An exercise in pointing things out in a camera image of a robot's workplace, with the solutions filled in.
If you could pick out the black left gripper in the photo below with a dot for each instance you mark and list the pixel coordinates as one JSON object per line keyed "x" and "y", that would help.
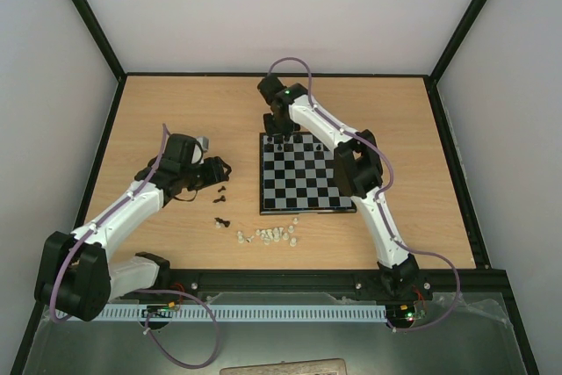
{"x": 216, "y": 173}

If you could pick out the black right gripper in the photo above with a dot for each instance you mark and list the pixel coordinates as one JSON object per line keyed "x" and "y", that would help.
{"x": 280, "y": 127}

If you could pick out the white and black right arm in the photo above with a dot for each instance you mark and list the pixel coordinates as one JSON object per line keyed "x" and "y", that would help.
{"x": 358, "y": 173}

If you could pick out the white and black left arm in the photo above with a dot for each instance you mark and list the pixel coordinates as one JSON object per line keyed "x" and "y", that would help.
{"x": 77, "y": 276}

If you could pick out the white chess pieces cluster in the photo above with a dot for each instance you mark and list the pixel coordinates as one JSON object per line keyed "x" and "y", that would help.
{"x": 275, "y": 234}

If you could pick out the small circuit board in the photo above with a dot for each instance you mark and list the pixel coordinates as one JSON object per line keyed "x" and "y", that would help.
{"x": 412, "y": 312}

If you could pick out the black and grey chessboard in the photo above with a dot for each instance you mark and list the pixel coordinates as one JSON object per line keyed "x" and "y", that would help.
{"x": 300, "y": 180}

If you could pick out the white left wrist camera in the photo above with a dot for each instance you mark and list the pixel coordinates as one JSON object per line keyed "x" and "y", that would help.
{"x": 204, "y": 143}

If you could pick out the black enclosure frame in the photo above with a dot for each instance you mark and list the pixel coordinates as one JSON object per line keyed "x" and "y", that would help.
{"x": 442, "y": 124}

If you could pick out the light blue cable duct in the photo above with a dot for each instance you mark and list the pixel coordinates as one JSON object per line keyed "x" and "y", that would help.
{"x": 247, "y": 313}

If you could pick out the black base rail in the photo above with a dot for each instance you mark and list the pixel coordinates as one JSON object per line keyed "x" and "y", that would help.
{"x": 354, "y": 284}

